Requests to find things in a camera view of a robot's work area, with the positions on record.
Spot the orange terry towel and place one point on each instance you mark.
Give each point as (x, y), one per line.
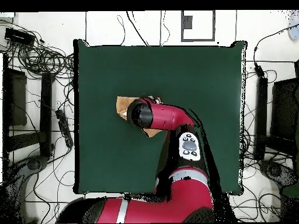
(122, 105)

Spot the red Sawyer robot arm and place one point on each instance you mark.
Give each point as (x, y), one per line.
(163, 116)

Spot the dark green table cloth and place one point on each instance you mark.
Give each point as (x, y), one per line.
(186, 74)

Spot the black power strip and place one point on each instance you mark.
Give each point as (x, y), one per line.
(64, 128)

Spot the grey tripod base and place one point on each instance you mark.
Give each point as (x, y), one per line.
(35, 163)
(275, 170)

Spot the black rectangular box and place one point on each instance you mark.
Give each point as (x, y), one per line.
(19, 36)

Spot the green object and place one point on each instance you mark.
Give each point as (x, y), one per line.
(290, 190)

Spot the grey square frame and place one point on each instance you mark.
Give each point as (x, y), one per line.
(182, 28)

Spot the black frame stand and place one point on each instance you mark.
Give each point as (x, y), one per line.
(261, 116)
(45, 112)

